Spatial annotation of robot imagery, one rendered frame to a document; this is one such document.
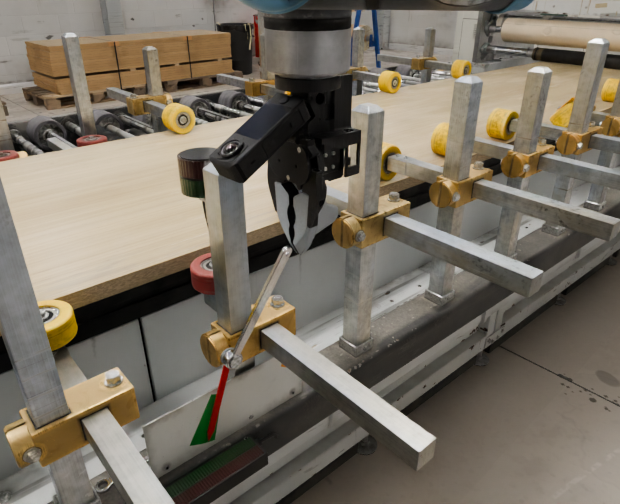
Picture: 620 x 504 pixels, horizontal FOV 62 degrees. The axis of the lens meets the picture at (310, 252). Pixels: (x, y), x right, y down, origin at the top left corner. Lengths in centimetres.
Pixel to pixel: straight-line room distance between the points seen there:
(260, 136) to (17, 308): 29
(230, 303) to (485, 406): 138
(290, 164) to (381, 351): 48
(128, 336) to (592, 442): 150
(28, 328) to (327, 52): 40
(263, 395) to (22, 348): 36
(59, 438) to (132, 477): 12
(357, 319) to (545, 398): 125
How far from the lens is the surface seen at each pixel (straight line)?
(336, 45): 55
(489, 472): 175
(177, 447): 77
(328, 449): 151
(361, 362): 94
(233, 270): 67
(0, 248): 55
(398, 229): 82
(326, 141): 57
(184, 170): 66
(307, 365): 68
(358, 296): 88
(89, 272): 86
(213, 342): 71
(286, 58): 54
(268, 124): 55
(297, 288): 109
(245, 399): 80
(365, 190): 79
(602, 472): 188
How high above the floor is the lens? 130
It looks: 28 degrees down
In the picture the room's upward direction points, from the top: straight up
